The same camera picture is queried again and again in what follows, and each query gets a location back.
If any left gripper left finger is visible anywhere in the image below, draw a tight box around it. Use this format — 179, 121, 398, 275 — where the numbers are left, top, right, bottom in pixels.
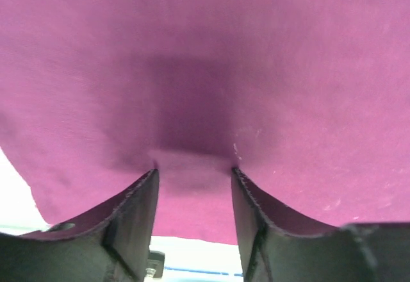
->
1, 169, 159, 281

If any purple cloth wrap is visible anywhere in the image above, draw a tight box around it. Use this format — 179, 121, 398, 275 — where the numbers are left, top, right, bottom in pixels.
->
1, 0, 409, 244

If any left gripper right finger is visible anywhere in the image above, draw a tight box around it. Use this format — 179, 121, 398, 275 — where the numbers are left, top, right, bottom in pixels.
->
231, 168, 409, 281

